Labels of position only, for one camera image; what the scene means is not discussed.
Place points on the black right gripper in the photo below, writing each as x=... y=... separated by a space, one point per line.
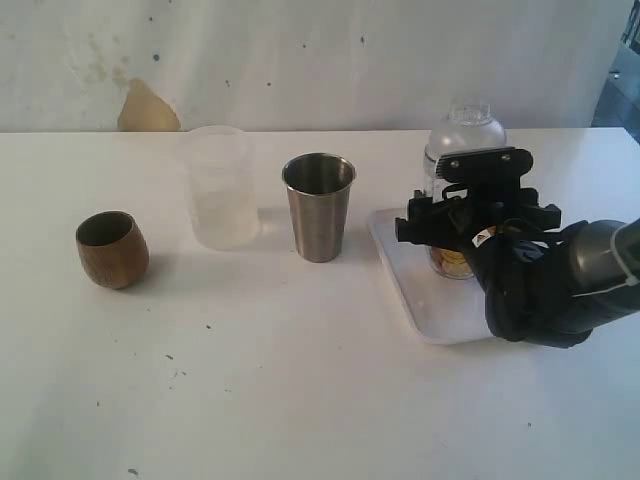
x=473 y=203

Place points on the clear dome shaker lid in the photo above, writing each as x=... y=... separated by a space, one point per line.
x=468 y=125

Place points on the coins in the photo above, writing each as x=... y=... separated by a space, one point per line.
x=450 y=264

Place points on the clear plastic shaker jar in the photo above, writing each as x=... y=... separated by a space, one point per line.
x=433 y=186

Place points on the stainless steel tumbler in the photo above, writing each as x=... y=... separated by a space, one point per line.
x=318 y=190

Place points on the brown wooden cup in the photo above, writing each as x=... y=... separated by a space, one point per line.
x=112 y=249

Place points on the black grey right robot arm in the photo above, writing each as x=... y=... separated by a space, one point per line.
x=543 y=284

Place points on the white rectangular tray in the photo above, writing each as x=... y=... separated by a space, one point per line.
x=440 y=310

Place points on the translucent frosted plastic cup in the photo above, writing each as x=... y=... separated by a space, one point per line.
x=217 y=169

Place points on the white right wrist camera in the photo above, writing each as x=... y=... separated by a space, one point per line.
x=485 y=166

